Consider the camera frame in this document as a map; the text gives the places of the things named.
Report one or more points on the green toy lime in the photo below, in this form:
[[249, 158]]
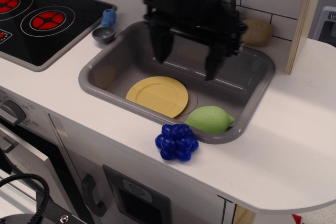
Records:
[[210, 119]]

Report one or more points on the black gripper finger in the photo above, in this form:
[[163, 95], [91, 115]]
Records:
[[215, 60], [162, 41]]

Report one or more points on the yellow toy plate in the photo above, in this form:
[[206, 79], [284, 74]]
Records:
[[161, 94]]

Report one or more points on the grey plastic sink basin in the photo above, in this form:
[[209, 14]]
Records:
[[238, 87]]

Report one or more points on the dark grey toy faucet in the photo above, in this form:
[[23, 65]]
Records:
[[233, 9]]

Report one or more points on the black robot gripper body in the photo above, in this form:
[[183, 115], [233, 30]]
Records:
[[198, 22]]

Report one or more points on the grey appliance in background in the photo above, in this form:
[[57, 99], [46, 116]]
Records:
[[325, 28]]

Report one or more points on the blue toy pepper shaker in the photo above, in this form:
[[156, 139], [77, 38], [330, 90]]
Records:
[[108, 17]]

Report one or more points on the blue toy blueberries cluster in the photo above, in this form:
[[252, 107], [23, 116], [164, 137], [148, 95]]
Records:
[[176, 142]]

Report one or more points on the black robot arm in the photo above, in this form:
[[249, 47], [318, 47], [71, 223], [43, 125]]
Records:
[[207, 22]]

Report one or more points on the grey cabinet door handle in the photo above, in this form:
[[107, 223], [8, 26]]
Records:
[[88, 185]]

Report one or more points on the white oven door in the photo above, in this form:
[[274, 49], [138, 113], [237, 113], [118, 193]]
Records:
[[28, 159]]

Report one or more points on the beige toy potato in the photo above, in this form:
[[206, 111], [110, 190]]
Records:
[[258, 32]]

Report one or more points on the light wooden side panel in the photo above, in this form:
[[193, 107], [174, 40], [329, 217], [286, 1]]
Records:
[[305, 19]]

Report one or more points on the grey dishwasher control panel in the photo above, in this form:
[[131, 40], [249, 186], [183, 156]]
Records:
[[136, 201]]

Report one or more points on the black toy stove top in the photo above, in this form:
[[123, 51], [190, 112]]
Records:
[[36, 33]]

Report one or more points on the small grey bowl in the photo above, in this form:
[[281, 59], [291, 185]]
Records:
[[104, 34]]

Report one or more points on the grey oven knob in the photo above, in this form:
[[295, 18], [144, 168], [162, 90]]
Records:
[[12, 113]]

